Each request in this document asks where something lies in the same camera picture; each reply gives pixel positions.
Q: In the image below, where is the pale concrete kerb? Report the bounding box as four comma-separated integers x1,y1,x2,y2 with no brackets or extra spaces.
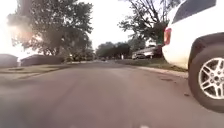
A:
136,65,189,79

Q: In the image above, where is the tree with bare branches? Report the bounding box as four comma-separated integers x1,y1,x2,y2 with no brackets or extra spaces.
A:
118,0,183,46

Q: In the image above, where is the grass verge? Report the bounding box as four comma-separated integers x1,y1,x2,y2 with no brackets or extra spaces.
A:
0,63,73,81
114,58,188,73

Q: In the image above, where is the parked vehicle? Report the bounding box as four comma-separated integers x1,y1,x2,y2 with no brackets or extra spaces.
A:
131,45,164,60

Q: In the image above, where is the large leafy tree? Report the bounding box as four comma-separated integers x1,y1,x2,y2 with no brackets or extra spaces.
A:
6,0,95,63

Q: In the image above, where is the white car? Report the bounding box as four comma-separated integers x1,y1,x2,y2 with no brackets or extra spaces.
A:
161,0,224,114

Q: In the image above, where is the row of trees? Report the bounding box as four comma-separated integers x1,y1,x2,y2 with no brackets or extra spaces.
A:
95,41,132,60

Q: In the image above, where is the grey asphalt road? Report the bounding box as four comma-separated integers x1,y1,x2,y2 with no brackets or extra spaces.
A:
0,60,224,128

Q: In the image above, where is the low building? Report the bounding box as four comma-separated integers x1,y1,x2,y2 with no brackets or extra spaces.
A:
19,54,66,67

